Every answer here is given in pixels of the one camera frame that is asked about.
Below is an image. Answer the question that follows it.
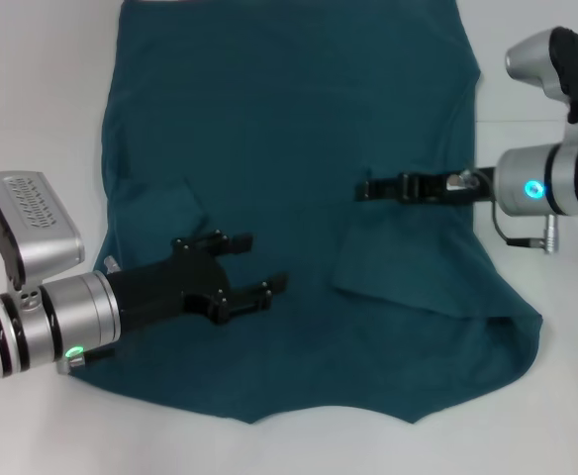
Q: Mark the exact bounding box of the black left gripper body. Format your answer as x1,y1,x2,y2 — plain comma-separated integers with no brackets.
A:
104,237,231,331

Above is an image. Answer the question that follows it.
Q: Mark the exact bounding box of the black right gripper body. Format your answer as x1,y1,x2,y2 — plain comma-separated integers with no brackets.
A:
400,167,497,207

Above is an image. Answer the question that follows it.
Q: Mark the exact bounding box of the teal blue t-shirt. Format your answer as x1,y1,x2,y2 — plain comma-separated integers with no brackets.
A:
70,0,542,426

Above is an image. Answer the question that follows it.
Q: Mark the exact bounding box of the left arm cable with plug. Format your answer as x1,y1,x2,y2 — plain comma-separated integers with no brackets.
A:
56,348,117,375

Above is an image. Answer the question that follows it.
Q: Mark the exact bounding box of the arm cable with plug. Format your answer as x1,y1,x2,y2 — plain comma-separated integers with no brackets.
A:
56,348,117,375
490,202,561,257

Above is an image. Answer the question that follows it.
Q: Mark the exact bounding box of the right arm cable with plug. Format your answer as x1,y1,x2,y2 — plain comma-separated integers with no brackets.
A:
490,202,561,257

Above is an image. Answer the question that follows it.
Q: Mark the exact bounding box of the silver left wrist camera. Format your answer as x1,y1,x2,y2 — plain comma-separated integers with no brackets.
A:
0,170,86,291

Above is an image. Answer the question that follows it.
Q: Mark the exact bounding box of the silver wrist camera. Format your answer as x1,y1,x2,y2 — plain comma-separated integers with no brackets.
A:
0,170,86,291
505,27,578,125

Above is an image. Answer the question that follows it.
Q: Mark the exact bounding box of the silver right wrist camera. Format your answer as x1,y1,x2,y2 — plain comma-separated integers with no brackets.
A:
505,27,578,125

